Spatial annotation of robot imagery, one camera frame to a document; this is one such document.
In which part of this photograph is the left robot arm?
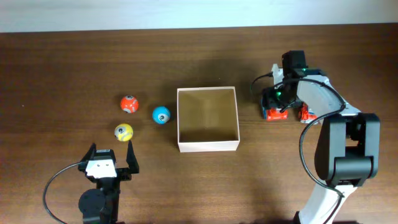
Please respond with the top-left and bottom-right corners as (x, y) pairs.
(78, 141), (139, 223)

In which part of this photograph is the orange toy ball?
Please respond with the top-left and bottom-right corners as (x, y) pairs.
(120, 95), (139, 113)

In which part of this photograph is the red fire truck yellow ladder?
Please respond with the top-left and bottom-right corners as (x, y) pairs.
(298, 103), (317, 124)

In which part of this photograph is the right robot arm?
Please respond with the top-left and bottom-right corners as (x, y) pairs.
(261, 50), (381, 224)

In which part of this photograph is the red fire truck grey top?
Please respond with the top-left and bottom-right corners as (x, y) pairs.
(261, 98), (289, 121)

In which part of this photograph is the open cardboard box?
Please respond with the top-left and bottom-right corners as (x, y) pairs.
(177, 86), (240, 152)

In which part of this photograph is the blue toy ball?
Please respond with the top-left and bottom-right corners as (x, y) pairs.
(152, 106), (171, 124)

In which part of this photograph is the yellow toy ball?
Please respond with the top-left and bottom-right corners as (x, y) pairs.
(114, 123), (134, 142)

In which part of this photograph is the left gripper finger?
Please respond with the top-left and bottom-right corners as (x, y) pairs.
(80, 143), (96, 162)
(126, 140), (139, 174)

